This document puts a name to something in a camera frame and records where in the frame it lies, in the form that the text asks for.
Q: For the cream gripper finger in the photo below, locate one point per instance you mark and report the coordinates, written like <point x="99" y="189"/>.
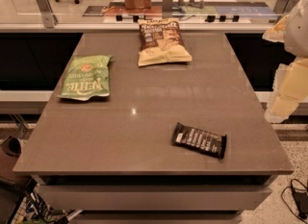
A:
<point x="277" y="32"/>
<point x="290" y="87"/>

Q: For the black rxbar chocolate bar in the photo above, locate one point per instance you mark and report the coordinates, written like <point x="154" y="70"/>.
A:
<point x="200" y="141"/>

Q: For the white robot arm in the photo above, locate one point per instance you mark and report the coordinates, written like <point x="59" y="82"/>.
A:
<point x="296" y="33"/>

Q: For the brown chip bag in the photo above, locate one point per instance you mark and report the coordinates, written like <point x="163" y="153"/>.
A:
<point x="161" y="42"/>

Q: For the green kettle chip bag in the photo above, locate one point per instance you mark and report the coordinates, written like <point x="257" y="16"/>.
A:
<point x="87" y="77"/>

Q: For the colourful floor mat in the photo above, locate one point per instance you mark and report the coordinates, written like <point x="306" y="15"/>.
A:
<point x="242" y="9"/>

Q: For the black power adapter with cable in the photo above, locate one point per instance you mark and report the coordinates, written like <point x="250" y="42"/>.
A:
<point x="299" y="193"/>

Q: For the middle metal glass bracket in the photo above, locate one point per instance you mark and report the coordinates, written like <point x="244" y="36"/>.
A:
<point x="166" y="8"/>

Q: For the left metal glass bracket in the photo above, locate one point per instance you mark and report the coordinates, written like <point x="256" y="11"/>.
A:
<point x="48" y="18"/>

